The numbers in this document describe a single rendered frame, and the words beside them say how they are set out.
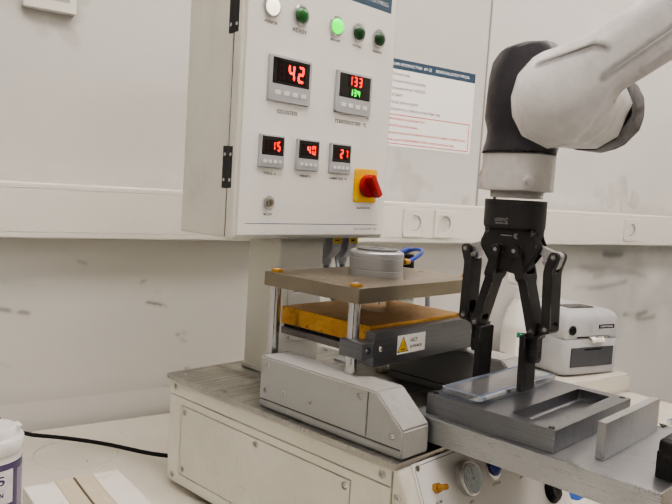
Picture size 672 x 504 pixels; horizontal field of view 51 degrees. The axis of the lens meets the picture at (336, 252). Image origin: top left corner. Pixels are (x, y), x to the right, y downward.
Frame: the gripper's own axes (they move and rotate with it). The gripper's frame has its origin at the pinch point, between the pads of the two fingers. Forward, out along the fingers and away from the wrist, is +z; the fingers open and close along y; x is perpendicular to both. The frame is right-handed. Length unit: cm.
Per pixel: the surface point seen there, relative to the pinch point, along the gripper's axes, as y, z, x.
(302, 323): -25.9, -1.3, -10.6
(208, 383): -39.8, 9.6, -16.0
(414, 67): -66, -52, 62
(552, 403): 6.3, 4.3, 1.2
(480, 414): 3.4, 4.2, -10.3
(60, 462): -66, 27, -26
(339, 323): -18.8, -2.5, -10.6
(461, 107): -63, -44, 79
